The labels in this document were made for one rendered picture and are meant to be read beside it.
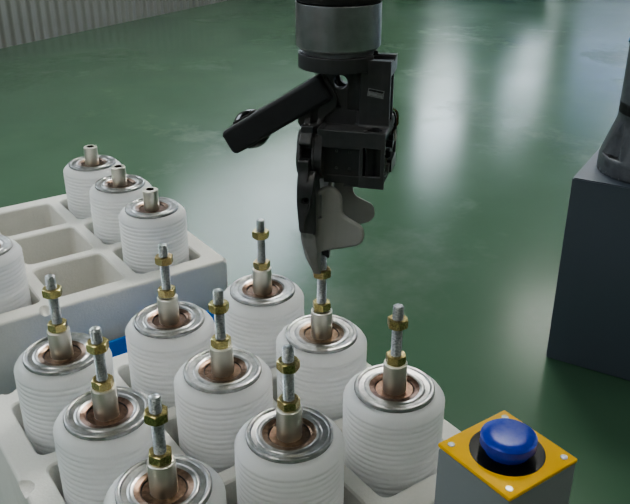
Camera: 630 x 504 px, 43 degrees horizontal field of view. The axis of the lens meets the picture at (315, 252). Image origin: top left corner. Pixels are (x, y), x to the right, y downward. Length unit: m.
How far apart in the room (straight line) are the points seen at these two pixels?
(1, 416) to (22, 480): 0.11
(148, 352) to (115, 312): 0.27
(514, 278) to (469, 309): 0.16
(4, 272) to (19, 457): 0.31
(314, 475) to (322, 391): 0.16
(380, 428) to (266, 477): 0.12
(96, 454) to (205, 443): 0.12
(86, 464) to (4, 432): 0.17
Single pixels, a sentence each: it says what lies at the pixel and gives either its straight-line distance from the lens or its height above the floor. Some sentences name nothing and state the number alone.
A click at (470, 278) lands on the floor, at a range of 1.52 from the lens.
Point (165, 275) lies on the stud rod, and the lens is 0.85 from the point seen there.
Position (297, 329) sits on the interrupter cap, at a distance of 0.84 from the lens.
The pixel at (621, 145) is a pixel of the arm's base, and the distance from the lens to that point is 1.19.
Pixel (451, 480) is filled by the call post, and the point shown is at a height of 0.29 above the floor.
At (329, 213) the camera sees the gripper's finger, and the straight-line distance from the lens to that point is 0.74.
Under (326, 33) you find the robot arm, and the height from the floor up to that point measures 0.57.
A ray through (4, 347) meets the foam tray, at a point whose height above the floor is 0.15.
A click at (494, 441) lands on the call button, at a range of 0.59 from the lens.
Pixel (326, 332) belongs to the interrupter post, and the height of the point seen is 0.26.
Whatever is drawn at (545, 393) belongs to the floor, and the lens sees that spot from 1.23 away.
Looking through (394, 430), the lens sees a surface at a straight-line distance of 0.73.
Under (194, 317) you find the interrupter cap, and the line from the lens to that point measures 0.87.
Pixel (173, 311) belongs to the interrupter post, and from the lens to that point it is 0.86.
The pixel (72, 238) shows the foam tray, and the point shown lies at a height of 0.16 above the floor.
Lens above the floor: 0.69
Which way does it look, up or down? 26 degrees down
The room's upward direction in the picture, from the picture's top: straight up
